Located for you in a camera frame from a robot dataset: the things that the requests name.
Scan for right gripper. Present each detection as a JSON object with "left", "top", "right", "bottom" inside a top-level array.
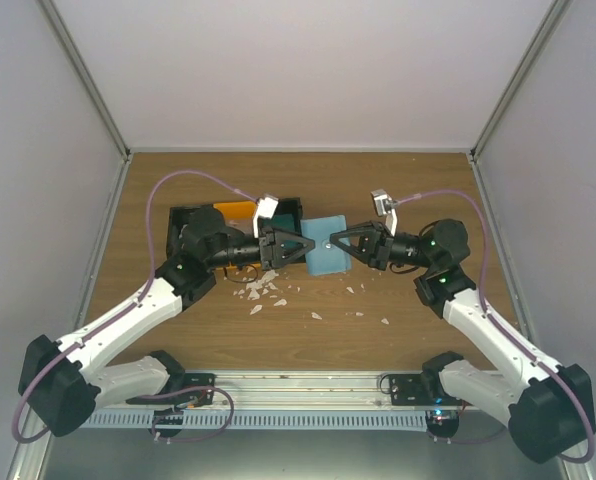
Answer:
[{"left": 329, "top": 220, "right": 435, "bottom": 272}]

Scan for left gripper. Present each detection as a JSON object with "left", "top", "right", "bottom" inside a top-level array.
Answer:
[{"left": 208, "top": 225, "right": 315, "bottom": 270}]

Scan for blue leather card holder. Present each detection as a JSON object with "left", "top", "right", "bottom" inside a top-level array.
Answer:
[{"left": 301, "top": 215, "right": 352, "bottom": 276}]

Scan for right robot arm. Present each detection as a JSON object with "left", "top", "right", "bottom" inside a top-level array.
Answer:
[{"left": 330, "top": 219, "right": 596, "bottom": 464}]

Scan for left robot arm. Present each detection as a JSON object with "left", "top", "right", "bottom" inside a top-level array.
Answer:
[{"left": 18, "top": 205, "right": 315, "bottom": 437}]

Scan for teal card stack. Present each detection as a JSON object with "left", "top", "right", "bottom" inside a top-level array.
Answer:
[{"left": 269, "top": 214, "right": 301, "bottom": 249}]

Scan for black bin with teal cards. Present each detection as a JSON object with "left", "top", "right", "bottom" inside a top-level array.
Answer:
[{"left": 272, "top": 197, "right": 303, "bottom": 234}]

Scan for yellow bin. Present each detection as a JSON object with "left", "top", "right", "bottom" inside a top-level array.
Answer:
[{"left": 212, "top": 199, "right": 259, "bottom": 274}]

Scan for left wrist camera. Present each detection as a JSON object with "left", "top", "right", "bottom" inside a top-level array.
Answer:
[{"left": 252, "top": 194, "right": 279, "bottom": 238}]

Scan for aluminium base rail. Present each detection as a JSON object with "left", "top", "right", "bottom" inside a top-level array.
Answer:
[{"left": 177, "top": 370, "right": 509, "bottom": 413}]

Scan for white perforated cable duct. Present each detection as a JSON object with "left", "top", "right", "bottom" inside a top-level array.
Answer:
[{"left": 84, "top": 408, "right": 427, "bottom": 432}]

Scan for left aluminium frame post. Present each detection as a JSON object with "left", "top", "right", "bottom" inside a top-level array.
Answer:
[{"left": 37, "top": 0, "right": 131, "bottom": 162}]

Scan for aluminium frame post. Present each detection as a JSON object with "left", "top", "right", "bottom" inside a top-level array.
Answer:
[
  {"left": 468, "top": 0, "right": 571, "bottom": 163},
  {"left": 37, "top": 0, "right": 131, "bottom": 162}
]

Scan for right aluminium frame post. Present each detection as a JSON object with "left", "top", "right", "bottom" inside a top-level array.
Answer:
[{"left": 468, "top": 0, "right": 571, "bottom": 163}]

